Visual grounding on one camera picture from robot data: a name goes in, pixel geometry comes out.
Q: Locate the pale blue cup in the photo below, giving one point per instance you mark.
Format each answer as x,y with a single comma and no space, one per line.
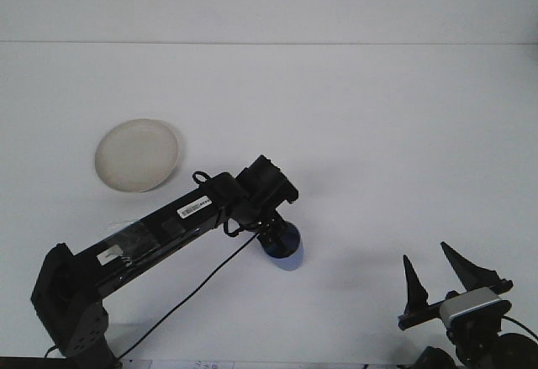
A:
294,259

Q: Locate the pale round plate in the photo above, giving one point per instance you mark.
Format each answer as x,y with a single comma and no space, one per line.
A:
136,154

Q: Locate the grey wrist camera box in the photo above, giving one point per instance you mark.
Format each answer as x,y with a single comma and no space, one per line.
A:
471,305

